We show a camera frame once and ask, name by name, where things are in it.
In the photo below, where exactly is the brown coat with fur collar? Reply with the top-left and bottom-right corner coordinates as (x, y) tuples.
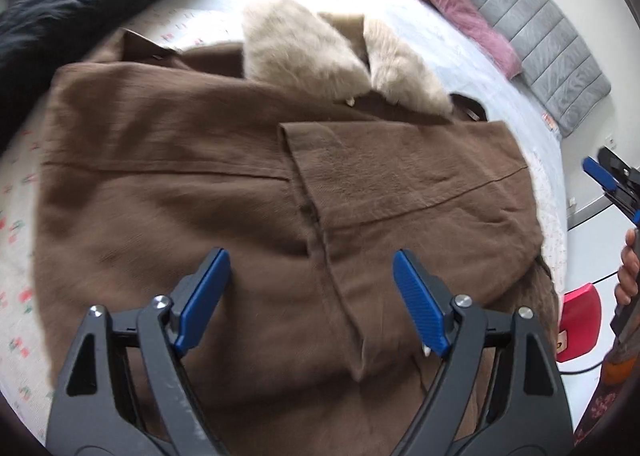
(32, 0), (562, 456)

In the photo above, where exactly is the person's right forearm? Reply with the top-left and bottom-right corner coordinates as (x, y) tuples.
(572, 333), (640, 448)

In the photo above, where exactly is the grey padded headboard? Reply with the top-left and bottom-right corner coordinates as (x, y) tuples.
(434, 0), (613, 138)

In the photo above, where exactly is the pink pillow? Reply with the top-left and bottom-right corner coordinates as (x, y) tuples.
(404, 0), (524, 78)

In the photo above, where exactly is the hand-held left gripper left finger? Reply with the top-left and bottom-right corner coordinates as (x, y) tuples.
(46, 247), (232, 456)

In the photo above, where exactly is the person's right hand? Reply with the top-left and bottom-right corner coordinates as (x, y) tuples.
(615, 228), (640, 307)

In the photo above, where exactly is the red plastic stool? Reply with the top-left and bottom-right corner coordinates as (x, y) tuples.
(555, 282), (602, 363)

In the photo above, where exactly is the black cable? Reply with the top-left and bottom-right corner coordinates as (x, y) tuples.
(558, 358), (608, 377)

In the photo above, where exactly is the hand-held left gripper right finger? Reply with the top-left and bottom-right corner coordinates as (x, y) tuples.
(390, 249), (575, 456)

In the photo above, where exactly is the black down jacket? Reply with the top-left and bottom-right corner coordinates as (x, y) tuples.
(0, 0), (231, 153)

